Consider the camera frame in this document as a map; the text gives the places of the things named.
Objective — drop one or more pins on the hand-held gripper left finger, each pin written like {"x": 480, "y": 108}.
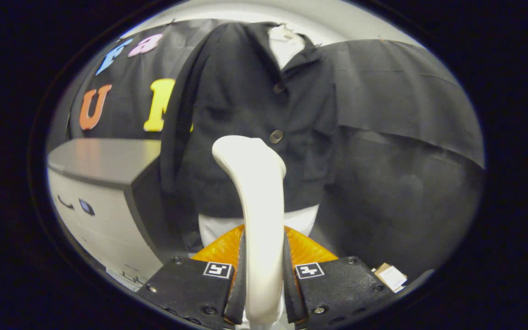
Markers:
{"x": 241, "y": 293}

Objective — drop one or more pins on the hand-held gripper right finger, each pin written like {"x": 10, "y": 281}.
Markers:
{"x": 291, "y": 293}

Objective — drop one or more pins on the white garment steamer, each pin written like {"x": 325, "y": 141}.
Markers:
{"x": 261, "y": 206}

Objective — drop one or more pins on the black suit jacket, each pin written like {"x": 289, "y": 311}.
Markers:
{"x": 236, "y": 101}

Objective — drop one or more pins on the white dress form mannequin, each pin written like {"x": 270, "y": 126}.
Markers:
{"x": 218, "y": 227}

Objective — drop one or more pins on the small white cardboard box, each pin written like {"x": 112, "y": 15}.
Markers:
{"x": 391, "y": 277}

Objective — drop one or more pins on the grey cabinet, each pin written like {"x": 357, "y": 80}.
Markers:
{"x": 103, "y": 160}

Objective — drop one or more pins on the black backdrop cloth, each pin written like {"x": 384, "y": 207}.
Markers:
{"x": 397, "y": 114}

